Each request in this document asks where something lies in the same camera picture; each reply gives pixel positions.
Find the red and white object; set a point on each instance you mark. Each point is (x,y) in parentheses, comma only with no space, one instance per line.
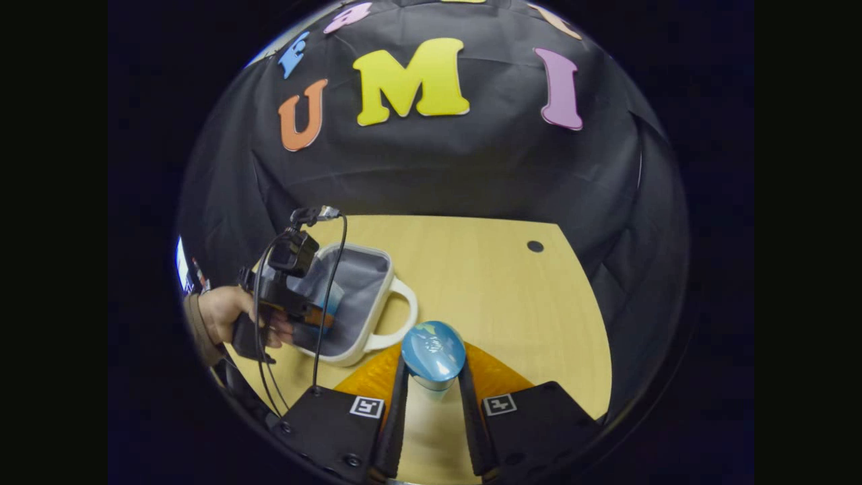
(199,273)

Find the lit computer screen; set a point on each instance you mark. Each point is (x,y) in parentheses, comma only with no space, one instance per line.
(182,266)

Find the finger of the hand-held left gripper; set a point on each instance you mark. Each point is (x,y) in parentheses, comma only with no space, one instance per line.
(318,316)

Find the teal skin care tube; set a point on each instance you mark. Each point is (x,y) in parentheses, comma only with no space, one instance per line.
(331,298)

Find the blue-capped teal bottle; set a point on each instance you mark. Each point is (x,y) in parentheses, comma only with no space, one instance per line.
(434,353)

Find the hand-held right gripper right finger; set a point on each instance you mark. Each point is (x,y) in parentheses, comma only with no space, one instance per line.
(471,431)

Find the black backdrop cloth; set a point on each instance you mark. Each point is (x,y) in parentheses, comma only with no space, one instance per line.
(471,175)

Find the white suitcase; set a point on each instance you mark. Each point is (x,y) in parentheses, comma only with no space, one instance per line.
(367,289)

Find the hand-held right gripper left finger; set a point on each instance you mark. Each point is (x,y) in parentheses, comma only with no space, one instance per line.
(394,431)

